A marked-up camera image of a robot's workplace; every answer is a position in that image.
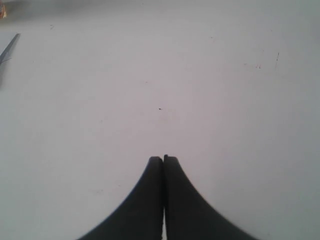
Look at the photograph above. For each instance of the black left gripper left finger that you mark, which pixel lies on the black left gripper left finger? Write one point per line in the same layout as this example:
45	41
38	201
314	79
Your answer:
140	216

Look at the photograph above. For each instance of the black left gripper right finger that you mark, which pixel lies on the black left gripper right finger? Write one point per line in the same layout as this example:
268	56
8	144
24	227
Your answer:
188	216

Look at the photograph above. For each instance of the white paper sheet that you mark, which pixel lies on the white paper sheet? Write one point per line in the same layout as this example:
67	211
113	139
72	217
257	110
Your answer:
6	42

